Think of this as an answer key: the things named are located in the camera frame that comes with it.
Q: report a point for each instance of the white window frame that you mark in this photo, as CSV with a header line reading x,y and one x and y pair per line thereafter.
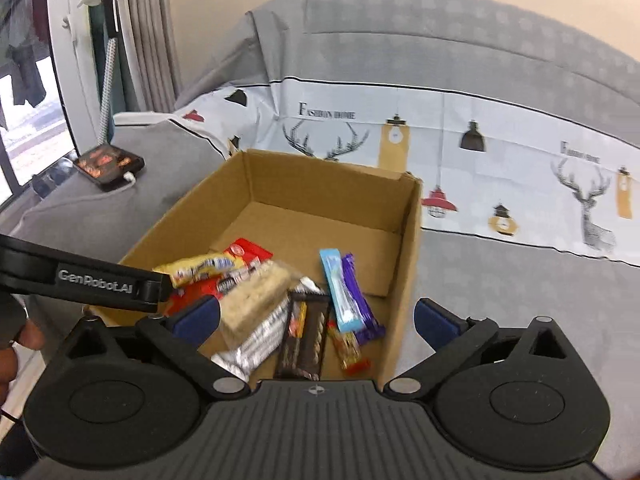
x,y
75,60

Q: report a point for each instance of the grey shoe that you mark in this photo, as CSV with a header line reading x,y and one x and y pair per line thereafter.
x,y
65,167
44,184

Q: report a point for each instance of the silver bar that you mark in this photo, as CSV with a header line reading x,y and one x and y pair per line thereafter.
x,y
260,342

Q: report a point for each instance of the orange red snack bar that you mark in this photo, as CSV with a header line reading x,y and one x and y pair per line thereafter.
x,y
347,350

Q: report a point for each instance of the dark brown chocolate bar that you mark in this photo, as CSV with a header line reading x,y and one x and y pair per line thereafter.
x,y
305,345

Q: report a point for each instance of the person's left hand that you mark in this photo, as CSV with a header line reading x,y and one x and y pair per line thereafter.
x,y
15,360

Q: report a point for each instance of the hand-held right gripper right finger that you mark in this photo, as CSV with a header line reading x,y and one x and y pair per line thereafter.
x,y
434,322

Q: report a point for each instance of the cardboard box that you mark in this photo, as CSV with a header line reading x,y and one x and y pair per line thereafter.
x,y
310,195

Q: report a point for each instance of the yellow snack packet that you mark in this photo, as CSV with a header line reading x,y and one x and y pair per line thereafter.
x,y
200,267

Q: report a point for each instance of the white rice cracker packet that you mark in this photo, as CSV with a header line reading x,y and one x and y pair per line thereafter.
x,y
255,302

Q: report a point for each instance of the black smartphone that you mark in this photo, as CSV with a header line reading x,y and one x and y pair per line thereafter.
x,y
107,162

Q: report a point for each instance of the purple chocolate bar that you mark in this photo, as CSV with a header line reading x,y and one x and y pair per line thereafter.
x,y
362,310

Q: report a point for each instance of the red gold snack packet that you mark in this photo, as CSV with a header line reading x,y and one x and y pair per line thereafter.
x,y
197,290

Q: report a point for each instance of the light blue snack bar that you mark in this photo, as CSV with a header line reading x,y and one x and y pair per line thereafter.
x,y
339,295

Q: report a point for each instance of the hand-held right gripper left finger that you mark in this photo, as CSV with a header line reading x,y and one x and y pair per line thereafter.
x,y
197,317

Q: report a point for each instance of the black garment steamer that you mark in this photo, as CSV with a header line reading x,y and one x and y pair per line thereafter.
x,y
107,20

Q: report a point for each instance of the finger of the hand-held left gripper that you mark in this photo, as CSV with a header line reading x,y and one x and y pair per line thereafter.
x,y
50,254
152,295

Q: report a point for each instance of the grey printed bedsheet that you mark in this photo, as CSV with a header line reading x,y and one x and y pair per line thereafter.
x,y
450,35

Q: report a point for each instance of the dark hanging garment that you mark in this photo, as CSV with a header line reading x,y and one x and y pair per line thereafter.
x,y
25,75

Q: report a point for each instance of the grey quilt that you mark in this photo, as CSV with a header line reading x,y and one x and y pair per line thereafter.
x,y
165,175

